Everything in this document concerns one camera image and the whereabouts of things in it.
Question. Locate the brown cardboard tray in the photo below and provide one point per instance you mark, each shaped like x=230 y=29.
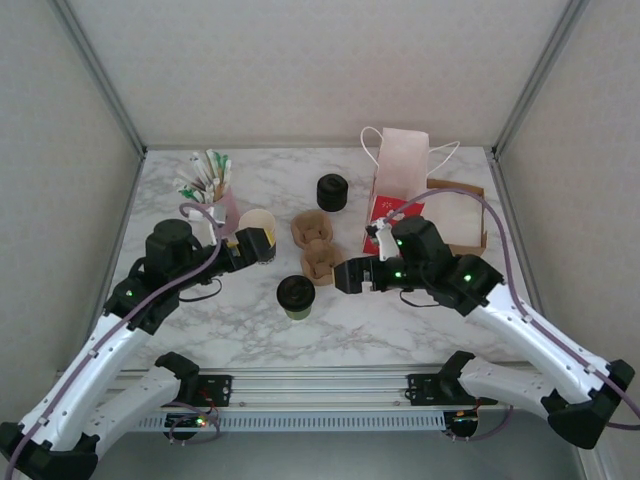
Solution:
x=483 y=225

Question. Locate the aluminium frame post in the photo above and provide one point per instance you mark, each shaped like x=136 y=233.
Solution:
x=103 y=80
x=537 y=80

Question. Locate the black plastic cup lid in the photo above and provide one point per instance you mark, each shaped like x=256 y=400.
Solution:
x=332 y=184
x=296 y=291
x=332 y=200
x=332 y=207

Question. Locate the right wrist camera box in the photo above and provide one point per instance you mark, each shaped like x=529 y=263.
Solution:
x=384 y=242

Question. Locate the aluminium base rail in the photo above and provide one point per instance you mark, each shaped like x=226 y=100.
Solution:
x=320 y=390

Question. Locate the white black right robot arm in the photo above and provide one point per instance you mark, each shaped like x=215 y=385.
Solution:
x=540 y=340

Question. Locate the white paper napkins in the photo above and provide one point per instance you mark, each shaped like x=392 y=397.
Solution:
x=460 y=220

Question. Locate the red paper takeout bag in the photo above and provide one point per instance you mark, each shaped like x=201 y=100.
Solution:
x=400 y=160

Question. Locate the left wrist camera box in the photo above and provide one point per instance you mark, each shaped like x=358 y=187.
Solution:
x=217 y=215

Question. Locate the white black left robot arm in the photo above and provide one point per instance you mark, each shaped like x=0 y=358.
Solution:
x=100 y=360

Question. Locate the black paper coffee cup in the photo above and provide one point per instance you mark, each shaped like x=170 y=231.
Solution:
x=270 y=259

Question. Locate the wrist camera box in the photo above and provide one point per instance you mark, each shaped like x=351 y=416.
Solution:
x=217 y=215
x=384 y=242

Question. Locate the pink straw holder cup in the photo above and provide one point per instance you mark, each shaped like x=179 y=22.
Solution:
x=231 y=205

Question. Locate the small circuit board with LED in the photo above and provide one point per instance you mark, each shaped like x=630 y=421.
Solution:
x=462 y=425
x=185 y=422

